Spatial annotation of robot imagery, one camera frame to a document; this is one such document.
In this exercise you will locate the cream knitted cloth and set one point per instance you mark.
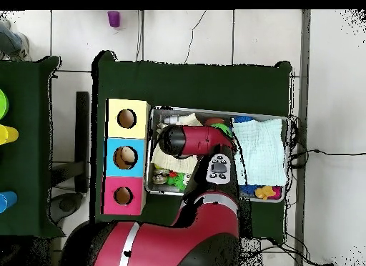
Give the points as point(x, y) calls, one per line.
point(171, 163)

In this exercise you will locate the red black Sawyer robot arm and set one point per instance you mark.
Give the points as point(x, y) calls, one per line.
point(200, 140)

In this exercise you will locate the shallow mesh bin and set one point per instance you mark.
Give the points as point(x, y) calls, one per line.
point(160, 188)

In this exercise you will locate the wooden box with three holes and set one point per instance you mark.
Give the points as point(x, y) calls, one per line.
point(134, 168)

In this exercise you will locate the silver toy bottle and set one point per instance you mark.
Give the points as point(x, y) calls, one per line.
point(173, 119)

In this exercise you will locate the brown toy football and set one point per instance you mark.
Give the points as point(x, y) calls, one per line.
point(214, 121)

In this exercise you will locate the green spiky monster toy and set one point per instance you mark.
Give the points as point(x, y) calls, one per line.
point(177, 181)

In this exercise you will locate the round printed tin can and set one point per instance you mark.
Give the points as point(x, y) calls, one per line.
point(160, 176)

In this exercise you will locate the green spiky ball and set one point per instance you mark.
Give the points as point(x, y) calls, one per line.
point(226, 128)

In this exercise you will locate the dark green tablecloth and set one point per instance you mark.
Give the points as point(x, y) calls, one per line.
point(25, 105)
point(200, 85)

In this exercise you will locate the blue spiky ball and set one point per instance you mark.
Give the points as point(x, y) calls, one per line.
point(243, 119)
point(247, 189)

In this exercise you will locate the light blue knitted cloth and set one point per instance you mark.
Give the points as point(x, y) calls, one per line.
point(263, 154)

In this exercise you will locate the yellow plush toy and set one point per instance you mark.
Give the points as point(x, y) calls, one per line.
point(264, 192)

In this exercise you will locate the black upright stand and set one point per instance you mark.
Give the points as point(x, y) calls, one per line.
point(82, 134)

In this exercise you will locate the pink spiky ball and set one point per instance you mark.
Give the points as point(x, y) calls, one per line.
point(278, 191)

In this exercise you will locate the dark grey oval pad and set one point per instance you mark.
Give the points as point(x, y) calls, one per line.
point(67, 206)

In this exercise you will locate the purple cup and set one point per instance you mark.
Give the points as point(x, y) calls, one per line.
point(114, 19)

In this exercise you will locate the yellow cup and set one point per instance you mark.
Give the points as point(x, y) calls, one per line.
point(10, 135)

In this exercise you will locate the blue cup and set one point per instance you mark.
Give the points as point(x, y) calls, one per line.
point(8, 199)

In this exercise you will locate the green cup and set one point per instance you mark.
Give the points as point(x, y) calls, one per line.
point(3, 104)

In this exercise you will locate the person's foot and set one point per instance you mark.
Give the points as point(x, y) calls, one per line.
point(11, 44)

